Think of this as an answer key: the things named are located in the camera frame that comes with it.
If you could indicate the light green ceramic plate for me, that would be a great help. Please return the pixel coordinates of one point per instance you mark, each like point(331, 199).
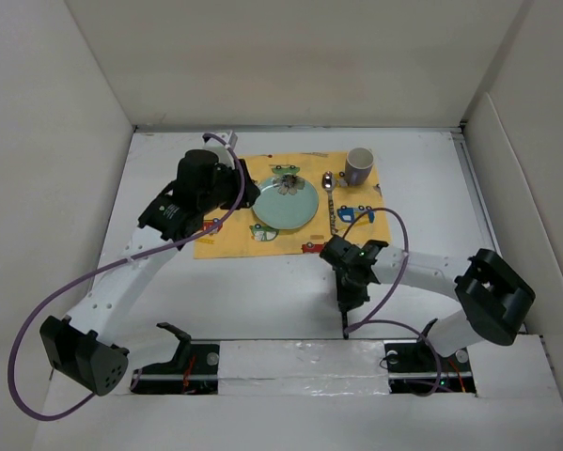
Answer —
point(286, 202)

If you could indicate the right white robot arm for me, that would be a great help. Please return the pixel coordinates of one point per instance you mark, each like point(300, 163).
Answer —
point(494, 299)

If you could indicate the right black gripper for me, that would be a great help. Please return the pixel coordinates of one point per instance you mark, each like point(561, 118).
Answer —
point(348, 299)

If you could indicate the metal spoon patterned handle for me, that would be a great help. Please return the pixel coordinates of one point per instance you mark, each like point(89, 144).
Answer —
point(328, 183)

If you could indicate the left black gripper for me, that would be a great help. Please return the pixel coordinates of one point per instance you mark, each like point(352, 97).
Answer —
point(232, 176)

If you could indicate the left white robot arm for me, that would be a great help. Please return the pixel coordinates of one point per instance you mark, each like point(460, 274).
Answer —
point(82, 345)

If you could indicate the purple ceramic mug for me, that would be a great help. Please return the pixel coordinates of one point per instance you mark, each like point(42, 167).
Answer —
point(358, 166)

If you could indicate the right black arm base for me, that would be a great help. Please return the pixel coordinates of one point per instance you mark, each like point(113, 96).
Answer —
point(413, 367)

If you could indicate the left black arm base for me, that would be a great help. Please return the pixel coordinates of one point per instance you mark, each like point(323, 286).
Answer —
point(192, 370)

